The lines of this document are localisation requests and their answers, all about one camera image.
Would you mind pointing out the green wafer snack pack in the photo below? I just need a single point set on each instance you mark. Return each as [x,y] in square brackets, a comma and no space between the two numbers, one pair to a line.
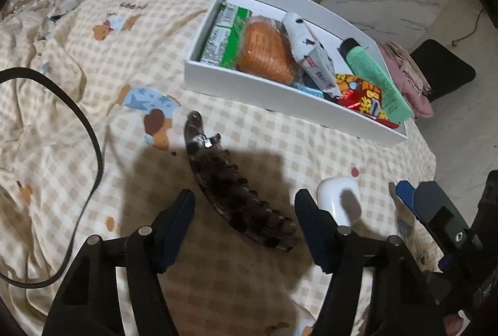
[222,44]

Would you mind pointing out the stack of woven mats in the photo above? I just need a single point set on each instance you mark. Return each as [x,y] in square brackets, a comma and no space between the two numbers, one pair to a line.
[397,58]

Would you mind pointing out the pink fleece blanket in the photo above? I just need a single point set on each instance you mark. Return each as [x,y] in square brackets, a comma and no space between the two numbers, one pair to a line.
[419,103]

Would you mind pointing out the blue finger of the right gripper seen sideways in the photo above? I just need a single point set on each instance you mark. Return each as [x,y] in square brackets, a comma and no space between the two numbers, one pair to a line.
[409,195]

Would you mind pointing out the blue cartoon lollipop pack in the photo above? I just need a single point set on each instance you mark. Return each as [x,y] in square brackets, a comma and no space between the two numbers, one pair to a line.
[307,85]

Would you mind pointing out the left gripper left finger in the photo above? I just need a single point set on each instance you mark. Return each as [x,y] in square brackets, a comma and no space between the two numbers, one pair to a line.
[170,227]

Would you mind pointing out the mint green cream tube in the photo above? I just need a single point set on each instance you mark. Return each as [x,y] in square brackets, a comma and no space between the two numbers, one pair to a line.
[364,66]

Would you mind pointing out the red yellow snack bag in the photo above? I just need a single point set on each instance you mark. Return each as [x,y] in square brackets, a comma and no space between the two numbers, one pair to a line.
[363,97]

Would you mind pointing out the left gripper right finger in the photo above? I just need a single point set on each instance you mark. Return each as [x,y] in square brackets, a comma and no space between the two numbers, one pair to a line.
[327,245]

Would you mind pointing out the person's right hand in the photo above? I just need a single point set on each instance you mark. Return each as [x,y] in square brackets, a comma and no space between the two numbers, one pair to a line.
[453,324]

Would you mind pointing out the white cow-print biscuit pack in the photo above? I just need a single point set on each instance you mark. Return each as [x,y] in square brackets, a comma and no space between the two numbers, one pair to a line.
[310,54]

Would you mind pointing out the black chair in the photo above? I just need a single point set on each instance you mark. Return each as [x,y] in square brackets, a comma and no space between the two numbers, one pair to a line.
[443,70]

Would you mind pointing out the orange bread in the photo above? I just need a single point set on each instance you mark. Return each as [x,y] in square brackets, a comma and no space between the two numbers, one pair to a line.
[264,51]

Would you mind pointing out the dark tortoiseshell hair claw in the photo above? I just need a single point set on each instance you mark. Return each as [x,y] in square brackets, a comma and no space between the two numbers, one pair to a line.
[229,193]

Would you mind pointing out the white shallow cardboard box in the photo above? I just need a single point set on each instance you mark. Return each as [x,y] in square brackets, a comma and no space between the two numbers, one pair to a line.
[331,30]

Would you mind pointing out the white earbuds case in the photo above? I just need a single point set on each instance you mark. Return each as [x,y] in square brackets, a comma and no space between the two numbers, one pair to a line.
[340,197]

